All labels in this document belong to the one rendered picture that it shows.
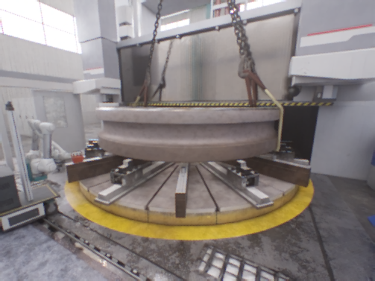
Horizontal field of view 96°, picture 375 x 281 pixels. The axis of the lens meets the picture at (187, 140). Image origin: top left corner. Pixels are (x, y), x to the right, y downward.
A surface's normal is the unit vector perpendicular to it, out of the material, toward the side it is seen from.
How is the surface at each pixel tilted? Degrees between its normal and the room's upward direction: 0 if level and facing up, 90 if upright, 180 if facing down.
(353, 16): 90
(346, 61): 90
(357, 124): 90
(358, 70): 90
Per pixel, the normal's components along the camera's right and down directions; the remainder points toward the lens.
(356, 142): -0.47, 0.18
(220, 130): 0.22, 0.20
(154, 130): -0.26, 0.20
